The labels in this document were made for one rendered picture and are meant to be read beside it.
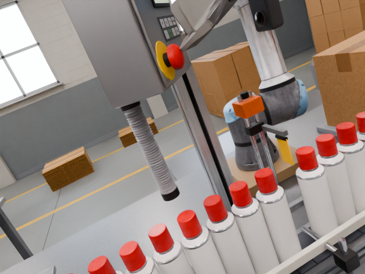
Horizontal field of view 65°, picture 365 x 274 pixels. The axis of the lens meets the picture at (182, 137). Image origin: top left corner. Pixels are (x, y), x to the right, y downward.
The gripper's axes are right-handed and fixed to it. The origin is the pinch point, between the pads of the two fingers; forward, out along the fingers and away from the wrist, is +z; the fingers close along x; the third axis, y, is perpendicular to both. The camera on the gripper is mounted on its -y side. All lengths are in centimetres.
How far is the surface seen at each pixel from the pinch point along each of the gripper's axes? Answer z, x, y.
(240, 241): 20.2, 1.4, -26.8
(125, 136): 54, -436, -99
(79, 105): 64, -548, -17
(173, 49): 2.1, 0.4, 1.8
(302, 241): 14.2, -2.3, -43.9
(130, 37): 4.4, -0.3, 7.4
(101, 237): 55, -54, -26
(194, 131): 8.7, -12.8, -13.8
